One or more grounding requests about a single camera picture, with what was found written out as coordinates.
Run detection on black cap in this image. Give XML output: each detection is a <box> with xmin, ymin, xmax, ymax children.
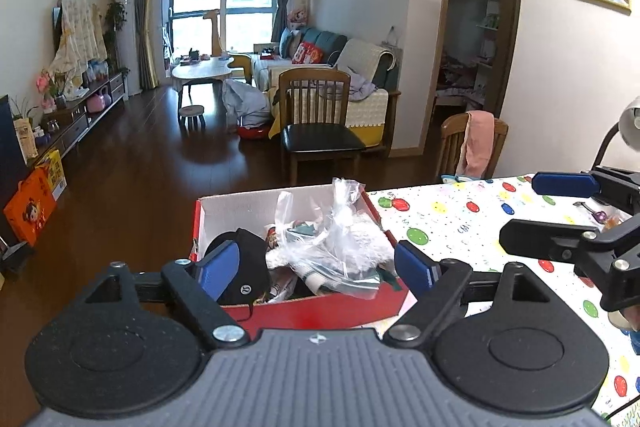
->
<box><xmin>198</xmin><ymin>229</ymin><xmax>270</xmax><ymax>306</ymax></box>

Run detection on clear plastic bag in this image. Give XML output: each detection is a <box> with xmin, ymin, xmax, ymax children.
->
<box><xmin>266</xmin><ymin>178</ymin><xmax>395</xmax><ymax>300</ymax></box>

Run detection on christmas pattern stocking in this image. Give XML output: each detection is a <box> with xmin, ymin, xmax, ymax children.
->
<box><xmin>266</xmin><ymin>213</ymin><xmax>395</xmax><ymax>299</ymax></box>

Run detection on grey desk lamp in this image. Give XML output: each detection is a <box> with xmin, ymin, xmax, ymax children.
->
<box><xmin>592</xmin><ymin>96</ymin><xmax>640</xmax><ymax>169</ymax></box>

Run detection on balloon pattern tablecloth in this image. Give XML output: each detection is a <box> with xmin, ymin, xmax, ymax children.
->
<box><xmin>366</xmin><ymin>173</ymin><xmax>640</xmax><ymax>427</ymax></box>

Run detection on red white cardboard box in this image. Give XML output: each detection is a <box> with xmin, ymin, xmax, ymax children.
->
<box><xmin>191</xmin><ymin>179</ymin><xmax>408</xmax><ymax>334</ymax></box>

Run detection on pink towel on chair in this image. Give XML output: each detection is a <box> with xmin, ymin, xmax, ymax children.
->
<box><xmin>456</xmin><ymin>110</ymin><xmax>495</xmax><ymax>178</ymax></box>

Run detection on wooden chair near table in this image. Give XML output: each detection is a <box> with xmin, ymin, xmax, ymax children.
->
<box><xmin>435</xmin><ymin>110</ymin><xmax>509</xmax><ymax>182</ymax></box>

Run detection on small wooden stool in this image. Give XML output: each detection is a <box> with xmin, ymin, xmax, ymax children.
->
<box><xmin>178</xmin><ymin>104</ymin><xmax>206</xmax><ymax>128</ymax></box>

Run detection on orange gift box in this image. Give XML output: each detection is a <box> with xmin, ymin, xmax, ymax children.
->
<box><xmin>3</xmin><ymin>168</ymin><xmax>56</xmax><ymax>246</ymax></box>

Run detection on yellow carton box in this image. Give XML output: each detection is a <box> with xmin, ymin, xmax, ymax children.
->
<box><xmin>36</xmin><ymin>148</ymin><xmax>67</xmax><ymax>200</ymax></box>

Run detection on grey bag on floor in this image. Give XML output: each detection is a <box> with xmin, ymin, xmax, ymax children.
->
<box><xmin>221</xmin><ymin>79</ymin><xmax>271</xmax><ymax>129</ymax></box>

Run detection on low tv cabinet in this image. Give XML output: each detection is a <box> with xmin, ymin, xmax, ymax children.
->
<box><xmin>27</xmin><ymin>72</ymin><xmax>126</xmax><ymax>169</ymax></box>

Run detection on white kids table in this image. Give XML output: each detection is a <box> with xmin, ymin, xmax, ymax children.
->
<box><xmin>171</xmin><ymin>57</ymin><xmax>232</xmax><ymax>108</ymax></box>

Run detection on sofa with cream cover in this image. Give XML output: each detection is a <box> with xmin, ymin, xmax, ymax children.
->
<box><xmin>252</xmin><ymin>27</ymin><xmax>400</xmax><ymax>157</ymax></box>

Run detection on wooden chair black seat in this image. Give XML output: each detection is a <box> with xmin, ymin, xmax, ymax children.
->
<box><xmin>279</xmin><ymin>67</ymin><xmax>366</xmax><ymax>186</ymax></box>

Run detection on pink flowers in vase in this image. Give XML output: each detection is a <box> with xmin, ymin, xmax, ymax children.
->
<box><xmin>36</xmin><ymin>69</ymin><xmax>66</xmax><ymax>114</ymax></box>

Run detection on red cushion on sofa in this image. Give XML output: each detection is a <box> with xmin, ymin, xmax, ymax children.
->
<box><xmin>292</xmin><ymin>41</ymin><xmax>323</xmax><ymax>64</ymax></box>

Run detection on white floor air conditioner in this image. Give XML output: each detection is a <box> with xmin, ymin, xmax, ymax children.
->
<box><xmin>114</xmin><ymin>0</ymin><xmax>142</xmax><ymax>98</ymax></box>

